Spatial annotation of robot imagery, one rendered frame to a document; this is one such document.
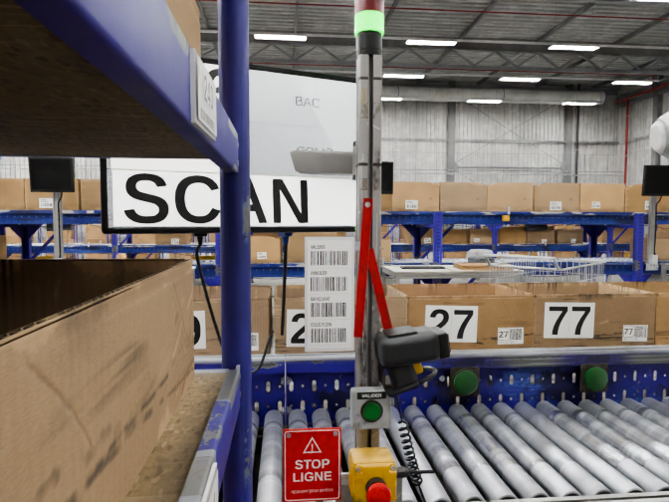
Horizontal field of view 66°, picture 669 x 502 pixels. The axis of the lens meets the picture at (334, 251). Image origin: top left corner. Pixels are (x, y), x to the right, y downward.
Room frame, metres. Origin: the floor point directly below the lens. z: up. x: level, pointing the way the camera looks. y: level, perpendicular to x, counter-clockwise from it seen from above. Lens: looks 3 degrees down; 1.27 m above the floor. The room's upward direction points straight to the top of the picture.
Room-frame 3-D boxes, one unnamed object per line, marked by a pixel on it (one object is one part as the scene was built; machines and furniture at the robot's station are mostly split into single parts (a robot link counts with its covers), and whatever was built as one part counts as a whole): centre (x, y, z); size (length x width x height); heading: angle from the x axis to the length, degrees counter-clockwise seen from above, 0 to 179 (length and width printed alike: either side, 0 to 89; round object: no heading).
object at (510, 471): (1.20, -0.37, 0.72); 0.52 x 0.05 x 0.05; 6
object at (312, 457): (0.87, 0.01, 0.85); 0.16 x 0.01 x 0.13; 96
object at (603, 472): (1.22, -0.57, 0.72); 0.52 x 0.05 x 0.05; 6
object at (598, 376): (1.48, -0.77, 0.81); 0.07 x 0.01 x 0.07; 96
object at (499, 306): (1.66, -0.40, 0.96); 0.39 x 0.29 x 0.17; 96
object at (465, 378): (1.44, -0.38, 0.81); 0.07 x 0.01 x 0.07; 96
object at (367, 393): (0.87, -0.06, 0.95); 0.07 x 0.03 x 0.07; 96
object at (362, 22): (0.90, -0.06, 1.62); 0.05 x 0.05 x 0.06
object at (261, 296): (1.59, 0.39, 0.97); 0.39 x 0.29 x 0.17; 95
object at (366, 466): (0.84, -0.10, 0.84); 0.15 x 0.09 x 0.07; 96
